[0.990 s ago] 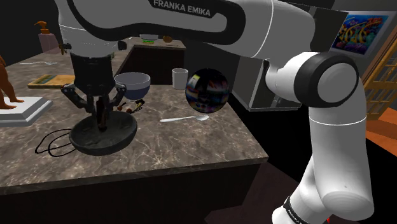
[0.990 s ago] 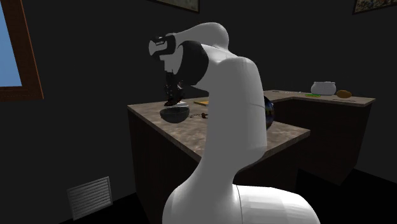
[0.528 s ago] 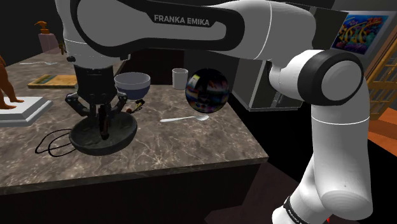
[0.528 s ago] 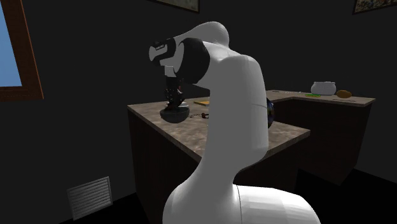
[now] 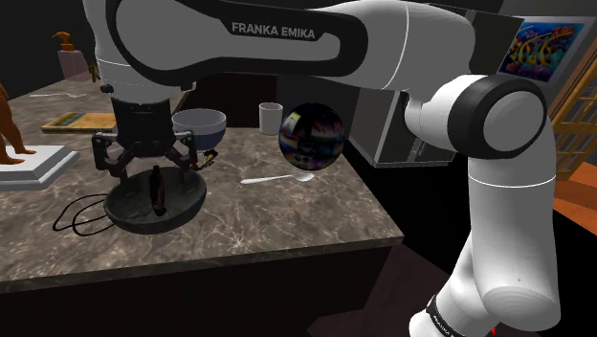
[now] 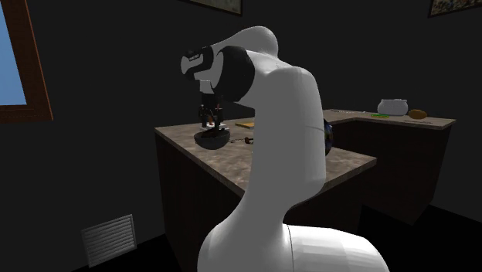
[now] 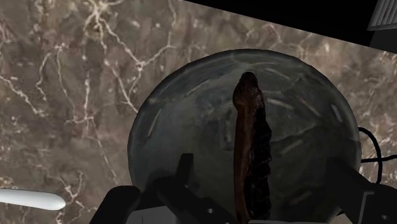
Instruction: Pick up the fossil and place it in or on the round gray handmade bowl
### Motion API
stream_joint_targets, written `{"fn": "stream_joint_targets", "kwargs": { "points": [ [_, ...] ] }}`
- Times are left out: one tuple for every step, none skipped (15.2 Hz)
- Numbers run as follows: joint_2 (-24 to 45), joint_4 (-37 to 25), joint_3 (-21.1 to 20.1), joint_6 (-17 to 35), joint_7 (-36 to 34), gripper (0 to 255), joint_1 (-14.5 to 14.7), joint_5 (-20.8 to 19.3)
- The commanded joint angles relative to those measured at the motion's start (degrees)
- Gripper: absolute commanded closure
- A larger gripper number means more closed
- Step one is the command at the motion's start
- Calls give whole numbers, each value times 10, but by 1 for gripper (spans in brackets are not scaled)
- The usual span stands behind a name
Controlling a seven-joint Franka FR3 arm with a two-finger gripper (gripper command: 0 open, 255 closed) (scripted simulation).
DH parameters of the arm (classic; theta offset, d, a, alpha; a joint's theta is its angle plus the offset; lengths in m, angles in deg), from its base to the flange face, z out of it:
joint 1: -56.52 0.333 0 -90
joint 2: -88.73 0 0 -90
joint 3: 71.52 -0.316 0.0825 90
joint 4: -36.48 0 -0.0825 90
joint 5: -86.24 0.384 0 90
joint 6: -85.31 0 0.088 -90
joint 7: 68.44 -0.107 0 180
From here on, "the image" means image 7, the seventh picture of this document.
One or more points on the white rounded stick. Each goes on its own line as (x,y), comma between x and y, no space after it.
(31,199)

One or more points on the long brown dried strip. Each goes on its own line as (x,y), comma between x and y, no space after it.
(245,130)

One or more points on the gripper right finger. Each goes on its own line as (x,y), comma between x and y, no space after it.
(366,201)

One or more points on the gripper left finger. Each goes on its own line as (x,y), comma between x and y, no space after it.
(186,198)

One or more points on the grey ribbed box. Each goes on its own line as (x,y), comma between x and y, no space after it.
(384,15)

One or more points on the dark grey round plate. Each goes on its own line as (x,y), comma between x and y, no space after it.
(192,124)

